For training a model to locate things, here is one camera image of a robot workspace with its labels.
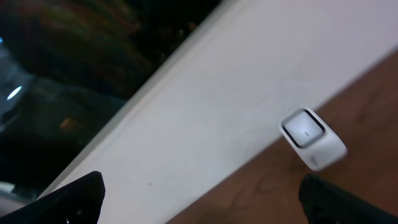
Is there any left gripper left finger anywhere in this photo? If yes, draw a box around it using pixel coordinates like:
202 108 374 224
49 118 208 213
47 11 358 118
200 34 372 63
1 171 106 224

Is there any white barcode scanner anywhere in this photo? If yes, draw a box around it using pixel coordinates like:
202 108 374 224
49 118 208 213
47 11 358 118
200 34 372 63
279 107 348 172

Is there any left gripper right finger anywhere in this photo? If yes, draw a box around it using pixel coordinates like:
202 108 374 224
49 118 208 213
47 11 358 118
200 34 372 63
298 174 397 224

